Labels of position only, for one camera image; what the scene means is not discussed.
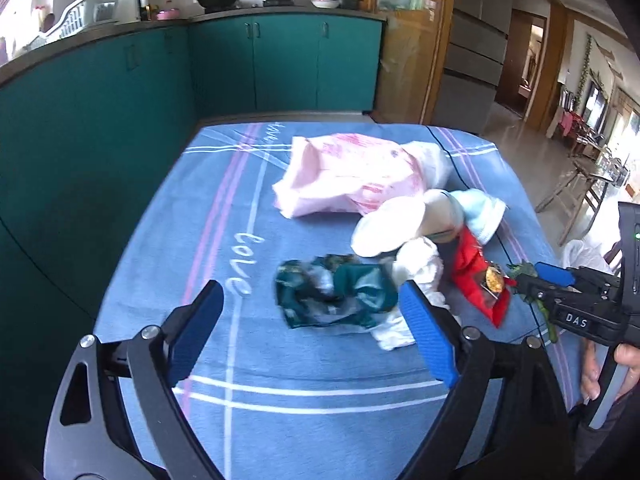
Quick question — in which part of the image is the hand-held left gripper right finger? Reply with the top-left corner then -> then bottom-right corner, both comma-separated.
395,281 -> 577,480

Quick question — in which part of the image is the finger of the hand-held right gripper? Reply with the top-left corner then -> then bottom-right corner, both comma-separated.
507,269 -> 568,312
534,261 -> 620,295

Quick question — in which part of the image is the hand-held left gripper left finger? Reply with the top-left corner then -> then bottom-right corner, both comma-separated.
44,280 -> 225,480

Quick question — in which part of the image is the dark green scrap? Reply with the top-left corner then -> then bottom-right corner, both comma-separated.
507,260 -> 560,345

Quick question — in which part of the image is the red snack wrapper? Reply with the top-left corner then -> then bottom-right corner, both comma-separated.
450,226 -> 519,329

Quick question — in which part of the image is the person's right hand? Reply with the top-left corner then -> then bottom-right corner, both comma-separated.
580,340 -> 640,403

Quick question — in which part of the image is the crumpled white tissue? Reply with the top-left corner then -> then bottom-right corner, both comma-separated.
371,236 -> 464,352

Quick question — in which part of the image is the light blue white cloth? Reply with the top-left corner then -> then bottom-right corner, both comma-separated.
450,189 -> 509,247

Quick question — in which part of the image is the green snack wrapper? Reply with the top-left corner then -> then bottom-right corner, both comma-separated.
274,254 -> 401,331

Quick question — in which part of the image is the blue printed blanket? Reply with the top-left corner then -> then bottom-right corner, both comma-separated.
42,121 -> 601,480

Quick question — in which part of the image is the paper cup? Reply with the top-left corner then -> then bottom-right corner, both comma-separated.
350,189 -> 463,259

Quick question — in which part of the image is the person's dark clothing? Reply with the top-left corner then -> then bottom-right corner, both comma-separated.
574,395 -> 640,480

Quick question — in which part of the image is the pink plastic bag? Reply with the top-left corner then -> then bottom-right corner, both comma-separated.
272,132 -> 453,219

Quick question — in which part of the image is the green side cabinet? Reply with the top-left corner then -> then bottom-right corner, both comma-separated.
0,25 -> 201,441

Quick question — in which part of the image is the grey refrigerator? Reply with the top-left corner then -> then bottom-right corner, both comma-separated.
431,0 -> 514,135

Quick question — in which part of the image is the wooden door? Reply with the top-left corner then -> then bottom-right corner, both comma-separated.
359,0 -> 457,127

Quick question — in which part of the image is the white dish rack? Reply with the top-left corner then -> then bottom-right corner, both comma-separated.
27,0 -> 124,47

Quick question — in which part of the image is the green cabinet with handles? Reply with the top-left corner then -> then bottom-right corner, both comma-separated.
187,12 -> 387,121

